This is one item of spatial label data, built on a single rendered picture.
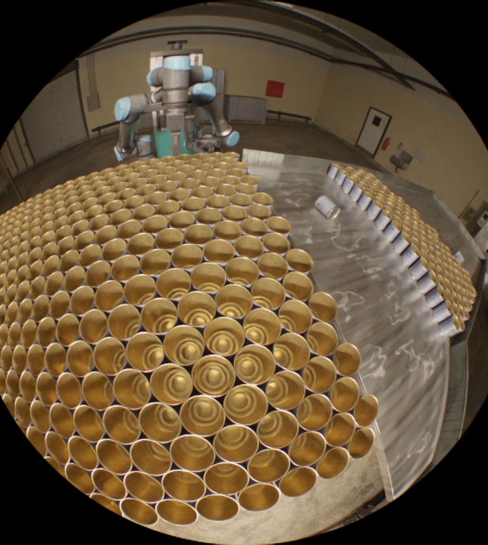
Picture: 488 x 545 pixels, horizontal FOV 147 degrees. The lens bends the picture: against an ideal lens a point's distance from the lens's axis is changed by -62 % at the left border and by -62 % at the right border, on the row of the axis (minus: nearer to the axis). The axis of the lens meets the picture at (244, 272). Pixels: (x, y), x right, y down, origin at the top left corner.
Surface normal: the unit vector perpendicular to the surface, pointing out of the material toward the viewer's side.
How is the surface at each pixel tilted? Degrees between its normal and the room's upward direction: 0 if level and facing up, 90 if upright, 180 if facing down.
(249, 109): 88
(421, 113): 90
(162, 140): 90
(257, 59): 90
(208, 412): 2
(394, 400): 0
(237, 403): 2
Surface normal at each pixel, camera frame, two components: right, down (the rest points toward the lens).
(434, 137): -0.95, 0.19
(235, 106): 0.30, 0.79
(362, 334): 0.11, -0.55
